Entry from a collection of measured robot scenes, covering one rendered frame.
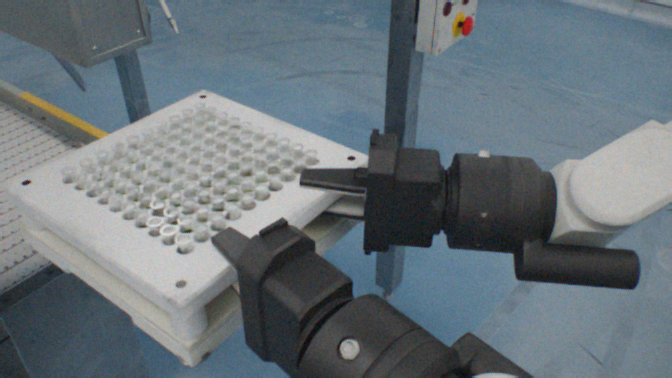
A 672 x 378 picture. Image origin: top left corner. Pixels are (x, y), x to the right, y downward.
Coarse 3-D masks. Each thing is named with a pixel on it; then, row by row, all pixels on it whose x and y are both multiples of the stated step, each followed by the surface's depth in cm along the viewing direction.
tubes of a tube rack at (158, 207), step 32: (192, 128) 60; (224, 128) 60; (128, 160) 56; (160, 160) 56; (192, 160) 56; (224, 160) 56; (256, 160) 55; (288, 160) 56; (128, 192) 51; (160, 192) 51; (192, 192) 52; (224, 192) 52; (192, 224) 48
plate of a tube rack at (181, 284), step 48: (192, 96) 68; (96, 144) 59; (336, 144) 59; (48, 192) 53; (240, 192) 53; (288, 192) 53; (96, 240) 48; (144, 240) 48; (192, 240) 48; (144, 288) 44; (192, 288) 43
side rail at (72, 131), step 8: (0, 80) 108; (0, 88) 107; (8, 88) 106; (16, 88) 106; (0, 96) 109; (8, 96) 106; (16, 96) 104; (16, 104) 106; (24, 104) 104; (32, 104) 102; (32, 112) 103; (40, 112) 101; (48, 112) 99; (40, 120) 103; (48, 120) 101; (56, 120) 99; (56, 128) 100; (64, 128) 98; (72, 128) 97; (80, 128) 95; (72, 136) 98; (80, 136) 96; (88, 136) 94; (88, 144) 96
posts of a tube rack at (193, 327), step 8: (24, 216) 55; (32, 224) 55; (40, 224) 55; (200, 312) 45; (176, 320) 44; (192, 320) 44; (200, 320) 45; (176, 328) 45; (184, 328) 44; (192, 328) 45; (200, 328) 45; (184, 336) 45; (192, 336) 45
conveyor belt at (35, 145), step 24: (0, 120) 104; (24, 120) 104; (0, 144) 98; (24, 144) 98; (48, 144) 98; (72, 144) 98; (0, 168) 92; (24, 168) 92; (0, 192) 87; (0, 216) 83; (0, 240) 79; (0, 264) 76; (24, 264) 77; (48, 264) 81; (0, 288) 76
